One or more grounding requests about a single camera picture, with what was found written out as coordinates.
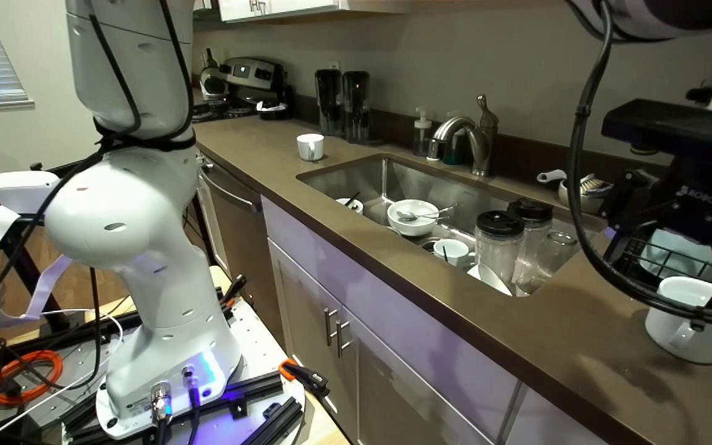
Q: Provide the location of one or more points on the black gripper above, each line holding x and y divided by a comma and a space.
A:
705, 200

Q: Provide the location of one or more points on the small white cup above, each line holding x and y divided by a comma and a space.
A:
685, 343

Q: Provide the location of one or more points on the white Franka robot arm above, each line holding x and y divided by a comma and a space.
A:
148, 230

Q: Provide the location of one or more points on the light blue cup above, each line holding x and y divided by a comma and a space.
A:
677, 255

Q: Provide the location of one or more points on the clear glass in sink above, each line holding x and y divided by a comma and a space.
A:
538, 249

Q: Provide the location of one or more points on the white cup with coffee residue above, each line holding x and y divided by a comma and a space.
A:
451, 252

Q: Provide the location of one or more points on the stainless steel sink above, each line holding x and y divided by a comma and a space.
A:
388, 176

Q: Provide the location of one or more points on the grey bowl with utensils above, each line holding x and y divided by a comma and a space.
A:
588, 198

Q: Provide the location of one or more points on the white plastic scoop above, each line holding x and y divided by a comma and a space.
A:
549, 176

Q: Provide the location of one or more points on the large white plate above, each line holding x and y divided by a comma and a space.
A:
488, 282

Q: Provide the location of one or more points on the brushed metal faucet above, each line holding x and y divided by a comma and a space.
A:
486, 136

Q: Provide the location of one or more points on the white bowl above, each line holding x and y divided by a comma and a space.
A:
408, 229

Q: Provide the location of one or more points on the metal spoon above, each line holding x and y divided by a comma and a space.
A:
405, 215

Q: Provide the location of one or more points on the clear soap dispenser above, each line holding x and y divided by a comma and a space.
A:
424, 139

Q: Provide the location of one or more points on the small white plate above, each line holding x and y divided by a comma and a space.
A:
349, 203

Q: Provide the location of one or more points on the black tumbler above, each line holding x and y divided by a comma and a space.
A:
328, 103
356, 108

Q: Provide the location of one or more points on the wooden board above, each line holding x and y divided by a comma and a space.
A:
323, 423

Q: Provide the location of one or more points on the orange and black tool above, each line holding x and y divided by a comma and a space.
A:
232, 292
308, 378

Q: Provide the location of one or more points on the dark built-in dishwasher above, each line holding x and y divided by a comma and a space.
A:
240, 238

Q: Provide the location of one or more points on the silver coffee machine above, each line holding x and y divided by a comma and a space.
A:
252, 77

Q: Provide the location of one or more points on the dark kettle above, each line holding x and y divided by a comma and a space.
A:
210, 82

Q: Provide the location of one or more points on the black stand leg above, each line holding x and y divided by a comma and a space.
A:
22, 261

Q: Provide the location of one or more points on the white plastic panel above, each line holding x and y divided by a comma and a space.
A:
17, 188

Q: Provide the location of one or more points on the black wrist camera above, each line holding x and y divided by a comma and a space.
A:
677, 133

